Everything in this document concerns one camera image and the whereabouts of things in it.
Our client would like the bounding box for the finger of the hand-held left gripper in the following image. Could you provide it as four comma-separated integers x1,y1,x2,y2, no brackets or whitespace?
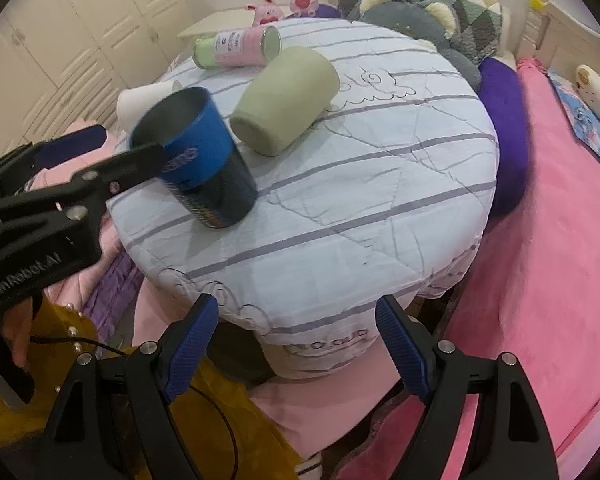
70,142,167,199
0,126,107,192

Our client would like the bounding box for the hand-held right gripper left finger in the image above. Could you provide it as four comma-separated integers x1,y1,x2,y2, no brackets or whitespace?
40,294,220,480

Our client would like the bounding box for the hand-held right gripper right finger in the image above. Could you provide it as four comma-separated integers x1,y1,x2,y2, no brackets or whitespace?
375,294,561,480

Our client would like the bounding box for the blue cup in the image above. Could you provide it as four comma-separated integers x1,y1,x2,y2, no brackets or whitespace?
129,86,259,231

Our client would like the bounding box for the white cup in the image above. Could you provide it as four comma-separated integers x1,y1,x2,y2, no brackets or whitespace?
116,81,182,135

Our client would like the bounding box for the pale green cup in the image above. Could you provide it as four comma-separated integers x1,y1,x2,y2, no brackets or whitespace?
229,45,340,157

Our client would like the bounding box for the person's left hand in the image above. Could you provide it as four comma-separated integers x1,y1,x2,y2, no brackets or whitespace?
1,295,44,370

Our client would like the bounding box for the light pink cloth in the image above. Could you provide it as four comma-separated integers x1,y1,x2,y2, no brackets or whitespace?
25,122,148,328

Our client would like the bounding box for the mustard yellow garment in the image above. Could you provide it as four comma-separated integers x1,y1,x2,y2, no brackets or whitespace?
0,290,308,480

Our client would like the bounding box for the purple striped cloth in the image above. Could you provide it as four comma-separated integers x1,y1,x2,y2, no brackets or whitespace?
81,249,144,335

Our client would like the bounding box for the cream wardrobe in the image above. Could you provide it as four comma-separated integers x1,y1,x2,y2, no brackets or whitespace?
0,0,197,163

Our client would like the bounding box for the pink blanket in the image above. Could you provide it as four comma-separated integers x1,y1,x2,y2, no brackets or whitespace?
132,56,600,480

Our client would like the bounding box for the pink and green can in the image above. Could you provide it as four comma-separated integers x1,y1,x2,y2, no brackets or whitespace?
192,25,284,70

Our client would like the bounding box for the white striped quilt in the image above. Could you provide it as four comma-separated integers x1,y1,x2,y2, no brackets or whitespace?
105,16,499,380

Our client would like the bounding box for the purple pillow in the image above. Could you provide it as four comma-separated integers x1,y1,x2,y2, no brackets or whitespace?
476,56,529,217

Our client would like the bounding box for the blue printed cloth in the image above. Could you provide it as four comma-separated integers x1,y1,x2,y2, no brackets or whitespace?
546,71,600,177

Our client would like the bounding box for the grey plush toy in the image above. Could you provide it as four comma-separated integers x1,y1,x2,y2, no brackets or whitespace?
354,0,483,92

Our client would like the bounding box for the cream bed headboard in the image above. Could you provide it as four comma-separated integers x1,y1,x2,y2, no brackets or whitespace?
514,0,600,107

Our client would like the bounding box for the black cable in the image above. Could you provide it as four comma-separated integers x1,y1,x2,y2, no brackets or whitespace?
29,335,242,480

